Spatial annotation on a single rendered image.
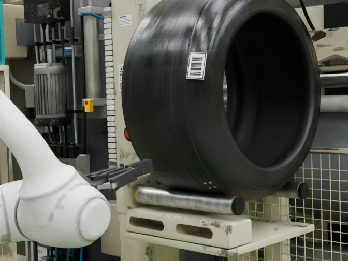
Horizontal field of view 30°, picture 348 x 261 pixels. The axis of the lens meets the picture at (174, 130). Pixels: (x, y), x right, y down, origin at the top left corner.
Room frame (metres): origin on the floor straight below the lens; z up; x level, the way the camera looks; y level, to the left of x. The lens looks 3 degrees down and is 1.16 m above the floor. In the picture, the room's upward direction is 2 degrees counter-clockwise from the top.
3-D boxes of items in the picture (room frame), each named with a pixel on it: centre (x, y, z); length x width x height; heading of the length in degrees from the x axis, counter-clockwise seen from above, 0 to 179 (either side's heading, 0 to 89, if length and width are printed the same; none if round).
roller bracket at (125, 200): (1.85, 0.01, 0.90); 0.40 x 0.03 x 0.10; 136
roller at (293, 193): (1.83, -0.22, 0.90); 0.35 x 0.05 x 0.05; 46
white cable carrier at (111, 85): (1.93, 0.16, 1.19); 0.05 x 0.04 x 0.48; 136
